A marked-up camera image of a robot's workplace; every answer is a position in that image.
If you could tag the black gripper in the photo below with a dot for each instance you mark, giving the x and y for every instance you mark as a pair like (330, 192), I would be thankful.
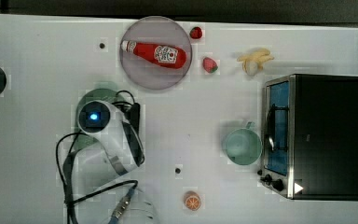
(131, 119)

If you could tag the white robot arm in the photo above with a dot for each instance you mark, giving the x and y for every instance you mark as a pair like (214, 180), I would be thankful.
(95, 172)

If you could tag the grey round plate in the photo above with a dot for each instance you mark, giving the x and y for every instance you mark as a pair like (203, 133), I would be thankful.
(157, 30)

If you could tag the red ketchup bottle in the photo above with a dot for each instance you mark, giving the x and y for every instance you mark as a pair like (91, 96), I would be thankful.
(162, 55)

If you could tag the dark red toy strawberry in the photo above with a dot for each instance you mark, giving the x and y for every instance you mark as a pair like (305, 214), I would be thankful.
(196, 33)

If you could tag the orange slice toy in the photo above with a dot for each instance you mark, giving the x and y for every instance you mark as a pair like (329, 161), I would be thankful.
(192, 201)

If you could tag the mint green mug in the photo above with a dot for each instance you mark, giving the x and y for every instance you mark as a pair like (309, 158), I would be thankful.
(243, 145)

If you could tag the yellow toy banana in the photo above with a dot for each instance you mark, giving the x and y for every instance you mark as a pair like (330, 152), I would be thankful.
(253, 63)

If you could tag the black toaster oven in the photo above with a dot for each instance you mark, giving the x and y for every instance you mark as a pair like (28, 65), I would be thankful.
(310, 137)

